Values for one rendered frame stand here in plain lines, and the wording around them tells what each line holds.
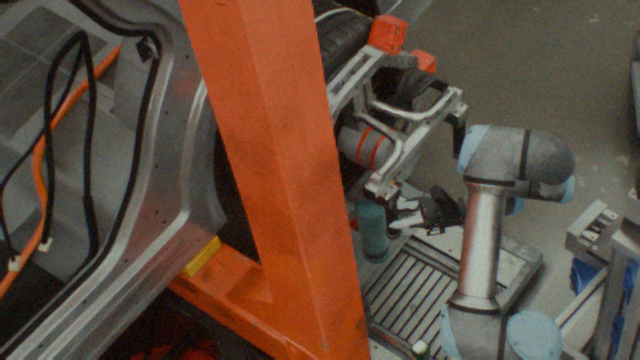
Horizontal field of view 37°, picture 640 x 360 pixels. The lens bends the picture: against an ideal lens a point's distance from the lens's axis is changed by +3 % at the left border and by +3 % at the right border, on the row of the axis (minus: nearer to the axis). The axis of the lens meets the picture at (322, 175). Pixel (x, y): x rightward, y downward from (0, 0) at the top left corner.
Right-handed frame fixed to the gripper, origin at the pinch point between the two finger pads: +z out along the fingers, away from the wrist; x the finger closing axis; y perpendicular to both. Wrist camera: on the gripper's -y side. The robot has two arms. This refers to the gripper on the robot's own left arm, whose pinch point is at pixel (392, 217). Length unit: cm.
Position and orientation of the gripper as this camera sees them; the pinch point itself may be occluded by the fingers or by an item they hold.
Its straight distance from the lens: 261.2
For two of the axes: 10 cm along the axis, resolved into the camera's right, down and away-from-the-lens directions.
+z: -9.8, 1.8, 0.1
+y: 1.2, 6.1, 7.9
